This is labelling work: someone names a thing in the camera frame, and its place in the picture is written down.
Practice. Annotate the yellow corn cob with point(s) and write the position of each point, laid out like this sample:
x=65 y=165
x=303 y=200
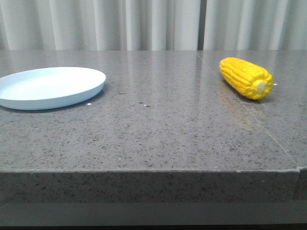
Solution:
x=248 y=79

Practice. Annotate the light blue round plate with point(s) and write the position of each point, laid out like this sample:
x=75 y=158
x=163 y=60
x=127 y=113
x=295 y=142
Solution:
x=50 y=88

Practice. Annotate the white pleated curtain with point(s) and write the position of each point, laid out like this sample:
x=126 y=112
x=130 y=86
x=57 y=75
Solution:
x=153 y=24

